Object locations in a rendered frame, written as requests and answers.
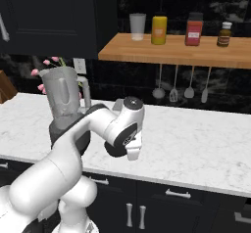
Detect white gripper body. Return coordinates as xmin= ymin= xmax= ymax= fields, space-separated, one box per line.
xmin=125 ymin=135 xmax=144 ymax=162

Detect grey blender with dark base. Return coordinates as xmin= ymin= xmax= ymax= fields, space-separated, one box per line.
xmin=38 ymin=66 xmax=93 ymax=157

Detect red jar with dark lid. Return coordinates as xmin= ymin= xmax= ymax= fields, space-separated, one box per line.
xmin=184 ymin=12 xmax=205 ymax=47

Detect dark drawer front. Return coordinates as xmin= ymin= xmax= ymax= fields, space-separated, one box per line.
xmin=136 ymin=179 xmax=224 ymax=213
xmin=81 ymin=171 xmax=138 ymax=206

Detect hanging metal ladle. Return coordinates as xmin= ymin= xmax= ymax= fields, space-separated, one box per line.
xmin=151 ymin=64 xmax=167 ymax=100

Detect hanging slotted metal spatula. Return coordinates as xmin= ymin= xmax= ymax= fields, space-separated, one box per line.
xmin=169 ymin=64 xmax=179 ymax=103

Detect dark base cupboard door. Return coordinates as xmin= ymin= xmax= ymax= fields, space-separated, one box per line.
xmin=85 ymin=197 xmax=138 ymax=233
xmin=136 ymin=199 xmax=217 ymax=233

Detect hanging narrow metal spatula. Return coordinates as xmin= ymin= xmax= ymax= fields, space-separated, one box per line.
xmin=200 ymin=66 xmax=213 ymax=105

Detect yellow bottle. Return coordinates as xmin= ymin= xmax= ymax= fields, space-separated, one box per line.
xmin=150 ymin=12 xmax=169 ymax=46

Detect clear drinking glass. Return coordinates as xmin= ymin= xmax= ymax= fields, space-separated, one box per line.
xmin=128 ymin=13 xmax=147 ymax=42

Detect pink flowers in vase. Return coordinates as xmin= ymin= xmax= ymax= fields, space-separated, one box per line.
xmin=30 ymin=56 xmax=83 ymax=100

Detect brown wooden block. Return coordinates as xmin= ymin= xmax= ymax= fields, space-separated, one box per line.
xmin=0 ymin=70 xmax=19 ymax=105

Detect small brown bottle white cap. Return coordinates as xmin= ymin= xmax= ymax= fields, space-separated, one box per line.
xmin=216 ymin=21 xmax=233 ymax=48

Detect silver door handle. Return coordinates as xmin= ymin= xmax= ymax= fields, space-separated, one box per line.
xmin=138 ymin=205 xmax=147 ymax=231
xmin=125 ymin=203 xmax=134 ymax=228

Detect white wall socket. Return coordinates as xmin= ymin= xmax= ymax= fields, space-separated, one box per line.
xmin=73 ymin=57 xmax=88 ymax=75

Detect wooden wall shelf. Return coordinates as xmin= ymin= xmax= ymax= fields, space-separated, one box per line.
xmin=97 ymin=31 xmax=251 ymax=70

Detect silver appliance handle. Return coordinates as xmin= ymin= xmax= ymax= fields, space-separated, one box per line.
xmin=233 ymin=210 xmax=251 ymax=225

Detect dark wall cupboard door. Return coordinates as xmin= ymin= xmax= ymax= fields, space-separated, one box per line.
xmin=0 ymin=0 xmax=99 ymax=60

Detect silver wall cupboard handle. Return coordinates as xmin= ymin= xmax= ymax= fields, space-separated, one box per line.
xmin=0 ymin=13 xmax=11 ymax=43

